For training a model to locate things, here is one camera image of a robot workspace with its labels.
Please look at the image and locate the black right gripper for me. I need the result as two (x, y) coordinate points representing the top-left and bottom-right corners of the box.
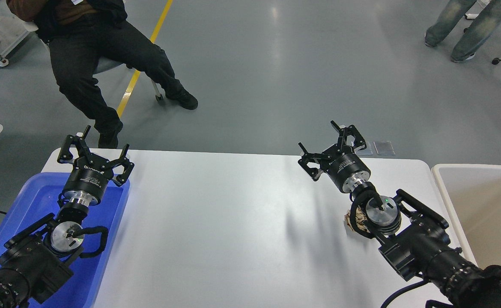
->
(298, 120), (372, 194)

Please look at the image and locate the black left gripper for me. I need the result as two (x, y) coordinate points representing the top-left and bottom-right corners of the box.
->
(57, 125), (134, 206)

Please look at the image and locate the brown paper ball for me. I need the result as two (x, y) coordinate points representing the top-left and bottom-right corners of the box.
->
(344, 208), (374, 239)

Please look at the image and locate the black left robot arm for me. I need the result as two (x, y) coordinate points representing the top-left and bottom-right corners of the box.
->
(0, 126), (134, 308)

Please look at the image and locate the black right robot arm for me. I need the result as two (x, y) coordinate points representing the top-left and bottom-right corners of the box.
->
(298, 121), (501, 308)

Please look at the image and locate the left floor plate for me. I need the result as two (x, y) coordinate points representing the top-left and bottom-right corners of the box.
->
(353, 142), (374, 156)

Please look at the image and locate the floor plate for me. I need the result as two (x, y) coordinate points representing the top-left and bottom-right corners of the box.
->
(373, 141), (396, 156)
(353, 142), (374, 156)

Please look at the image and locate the right floor plate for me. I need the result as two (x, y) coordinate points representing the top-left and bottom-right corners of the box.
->
(373, 141), (396, 156)

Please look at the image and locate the blue plastic bin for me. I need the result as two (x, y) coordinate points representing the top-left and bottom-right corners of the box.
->
(0, 173), (131, 308)

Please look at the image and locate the grey stool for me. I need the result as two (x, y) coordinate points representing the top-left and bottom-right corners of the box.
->
(92, 57), (163, 102)

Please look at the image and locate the seated person in black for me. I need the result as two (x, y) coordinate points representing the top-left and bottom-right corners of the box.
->
(6, 0), (198, 148)

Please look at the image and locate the beige plastic bin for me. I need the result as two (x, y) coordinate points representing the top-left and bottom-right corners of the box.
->
(431, 164), (501, 268)

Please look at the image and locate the standing person in jeans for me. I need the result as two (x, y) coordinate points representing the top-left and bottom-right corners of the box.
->
(424, 0), (501, 63)

